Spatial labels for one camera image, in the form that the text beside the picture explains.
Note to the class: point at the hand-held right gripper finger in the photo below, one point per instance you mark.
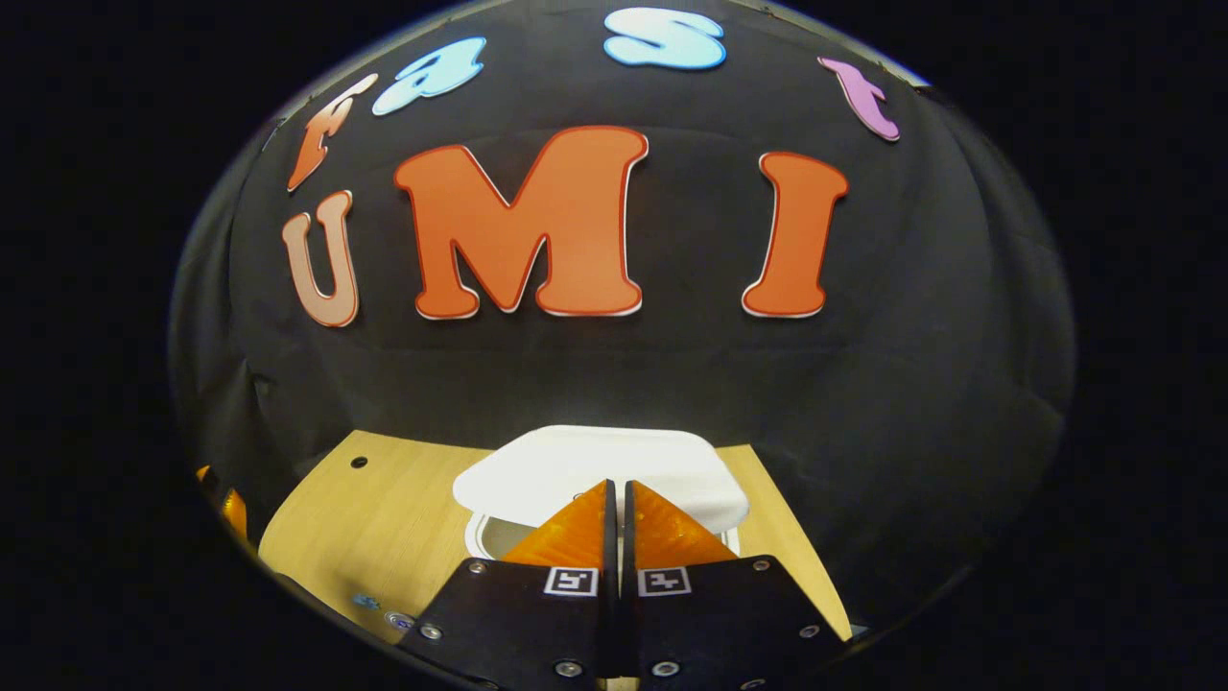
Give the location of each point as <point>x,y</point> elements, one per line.
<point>611,576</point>
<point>630,576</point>

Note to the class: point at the white desktop garbage bin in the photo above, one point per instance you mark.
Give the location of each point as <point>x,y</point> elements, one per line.
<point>595,461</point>

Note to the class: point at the paper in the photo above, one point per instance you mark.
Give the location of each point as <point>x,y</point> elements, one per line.
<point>366,602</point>

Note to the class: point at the wooden desktop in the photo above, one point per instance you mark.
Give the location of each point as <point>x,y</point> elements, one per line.
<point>384,518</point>

